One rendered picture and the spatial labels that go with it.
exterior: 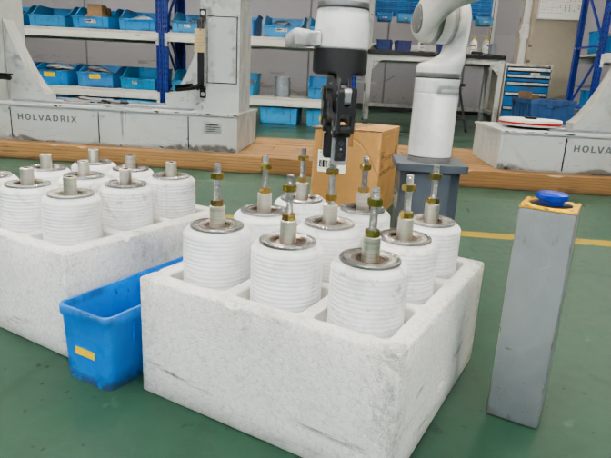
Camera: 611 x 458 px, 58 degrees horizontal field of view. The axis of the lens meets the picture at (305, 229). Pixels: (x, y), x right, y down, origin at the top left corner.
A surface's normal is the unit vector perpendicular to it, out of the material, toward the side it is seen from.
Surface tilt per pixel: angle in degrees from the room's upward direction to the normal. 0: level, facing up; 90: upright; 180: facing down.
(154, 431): 0
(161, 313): 90
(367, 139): 90
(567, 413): 0
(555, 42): 90
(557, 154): 90
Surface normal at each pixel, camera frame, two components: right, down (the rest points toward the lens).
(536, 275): -0.50, 0.21
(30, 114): -0.08, 0.26
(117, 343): 0.86, 0.21
